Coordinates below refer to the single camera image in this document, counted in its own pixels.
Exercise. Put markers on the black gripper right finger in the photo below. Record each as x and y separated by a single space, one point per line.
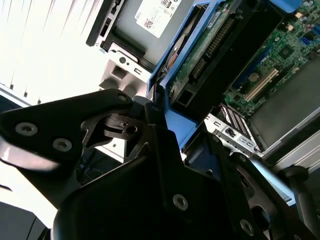
225 170

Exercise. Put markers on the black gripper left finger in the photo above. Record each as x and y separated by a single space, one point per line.
62 117

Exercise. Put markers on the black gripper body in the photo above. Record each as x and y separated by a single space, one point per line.
120 205

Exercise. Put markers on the hard disk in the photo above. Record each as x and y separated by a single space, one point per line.
197 65

